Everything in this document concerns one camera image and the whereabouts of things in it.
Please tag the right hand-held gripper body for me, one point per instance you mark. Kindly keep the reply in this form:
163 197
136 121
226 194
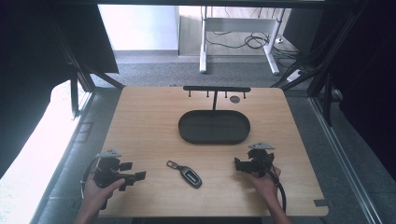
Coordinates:
262 160

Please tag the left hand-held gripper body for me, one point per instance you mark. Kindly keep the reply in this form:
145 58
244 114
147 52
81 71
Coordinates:
107 172

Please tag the person's right hand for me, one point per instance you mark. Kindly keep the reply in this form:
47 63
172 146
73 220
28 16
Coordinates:
267 185

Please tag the person's left hand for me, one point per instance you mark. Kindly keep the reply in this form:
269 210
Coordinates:
95 196

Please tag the black key rack with tray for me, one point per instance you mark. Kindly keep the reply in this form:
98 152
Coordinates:
214 127

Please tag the black car key fob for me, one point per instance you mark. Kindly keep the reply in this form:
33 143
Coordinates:
190 176

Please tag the grey round table cap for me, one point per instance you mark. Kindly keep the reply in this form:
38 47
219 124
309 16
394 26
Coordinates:
234 99

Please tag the white power strip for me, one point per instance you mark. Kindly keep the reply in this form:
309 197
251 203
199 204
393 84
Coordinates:
294 75

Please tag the black curtain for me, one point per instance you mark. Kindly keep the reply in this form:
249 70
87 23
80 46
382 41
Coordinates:
370 77
31 62

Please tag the aluminium floor rail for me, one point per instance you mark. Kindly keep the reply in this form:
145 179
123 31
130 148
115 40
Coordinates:
342 158

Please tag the black metal frame strut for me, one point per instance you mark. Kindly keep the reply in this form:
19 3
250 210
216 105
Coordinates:
320 68
77 81

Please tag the white desk frame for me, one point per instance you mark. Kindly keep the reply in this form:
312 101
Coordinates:
238 25

